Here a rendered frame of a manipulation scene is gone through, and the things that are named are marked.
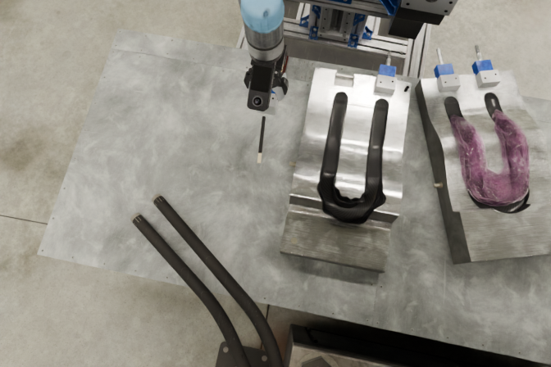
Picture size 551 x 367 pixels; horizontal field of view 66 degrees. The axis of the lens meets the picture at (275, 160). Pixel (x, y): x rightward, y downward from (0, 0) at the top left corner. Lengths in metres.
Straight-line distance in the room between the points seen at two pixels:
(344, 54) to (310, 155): 1.02
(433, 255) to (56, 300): 1.60
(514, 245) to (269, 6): 0.77
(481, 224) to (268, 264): 0.53
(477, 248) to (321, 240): 0.36
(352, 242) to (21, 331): 1.58
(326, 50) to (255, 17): 1.27
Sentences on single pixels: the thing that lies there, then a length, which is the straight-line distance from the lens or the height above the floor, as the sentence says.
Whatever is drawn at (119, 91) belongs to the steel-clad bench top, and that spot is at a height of 0.80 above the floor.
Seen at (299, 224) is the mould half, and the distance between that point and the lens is 1.07.
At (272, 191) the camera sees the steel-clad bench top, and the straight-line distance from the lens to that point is 1.15.
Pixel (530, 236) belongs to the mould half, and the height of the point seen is 0.91.
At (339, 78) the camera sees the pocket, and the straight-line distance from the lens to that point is 1.21.
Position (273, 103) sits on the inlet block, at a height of 0.96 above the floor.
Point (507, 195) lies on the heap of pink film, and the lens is 1.18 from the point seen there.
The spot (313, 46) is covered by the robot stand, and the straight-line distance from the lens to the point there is 2.02.
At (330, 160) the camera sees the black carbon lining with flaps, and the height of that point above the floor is 0.90.
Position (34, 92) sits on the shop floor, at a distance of 2.49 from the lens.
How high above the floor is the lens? 1.92
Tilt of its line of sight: 73 degrees down
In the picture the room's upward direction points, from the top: 5 degrees counter-clockwise
